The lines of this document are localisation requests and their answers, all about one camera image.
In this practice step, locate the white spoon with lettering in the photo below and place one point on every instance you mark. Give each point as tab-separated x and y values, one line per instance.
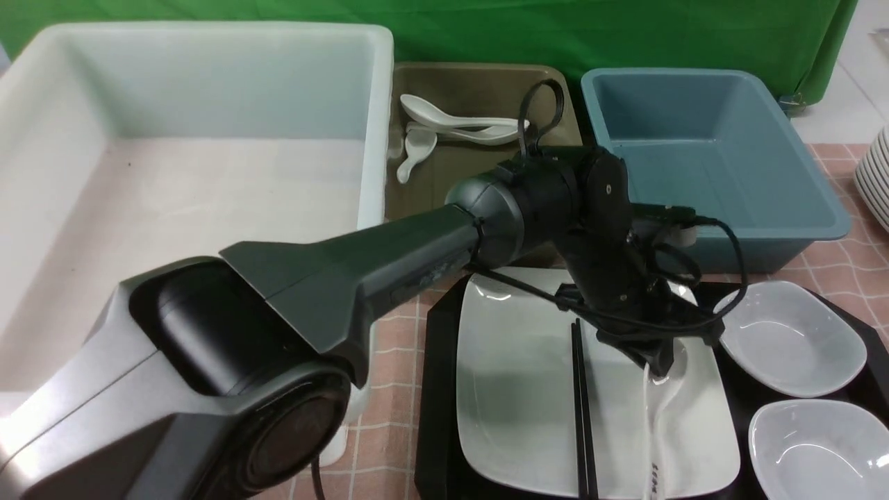
658	392

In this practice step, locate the green cloth backdrop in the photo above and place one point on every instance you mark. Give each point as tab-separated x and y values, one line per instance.
790	45

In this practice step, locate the white spoon top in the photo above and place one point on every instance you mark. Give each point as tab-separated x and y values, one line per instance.
426	113

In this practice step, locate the black plastic tray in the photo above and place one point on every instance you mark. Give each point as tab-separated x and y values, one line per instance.
442	471

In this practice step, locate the large white plastic bin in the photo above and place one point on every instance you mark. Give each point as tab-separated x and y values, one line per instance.
130	146

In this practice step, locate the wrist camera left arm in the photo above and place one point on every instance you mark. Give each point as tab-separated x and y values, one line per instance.
675	225

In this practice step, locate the stack of white plates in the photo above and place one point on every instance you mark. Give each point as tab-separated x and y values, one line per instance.
871	178

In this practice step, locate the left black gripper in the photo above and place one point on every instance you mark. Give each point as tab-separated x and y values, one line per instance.
633	309

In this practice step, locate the olive green plastic bin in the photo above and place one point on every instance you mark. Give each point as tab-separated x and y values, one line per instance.
460	89

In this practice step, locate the white square plate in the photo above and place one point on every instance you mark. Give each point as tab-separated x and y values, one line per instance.
515	404

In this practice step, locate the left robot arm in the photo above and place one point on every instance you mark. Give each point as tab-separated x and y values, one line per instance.
221	377

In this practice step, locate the black chopstick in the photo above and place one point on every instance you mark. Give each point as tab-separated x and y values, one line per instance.
590	455
583	492

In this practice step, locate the white bowl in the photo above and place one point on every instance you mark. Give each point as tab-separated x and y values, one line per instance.
788	340
819	449

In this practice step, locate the blue plastic bin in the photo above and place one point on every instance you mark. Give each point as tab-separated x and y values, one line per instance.
717	141

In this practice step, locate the white spoon left small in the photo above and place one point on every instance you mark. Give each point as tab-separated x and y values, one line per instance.
418	145

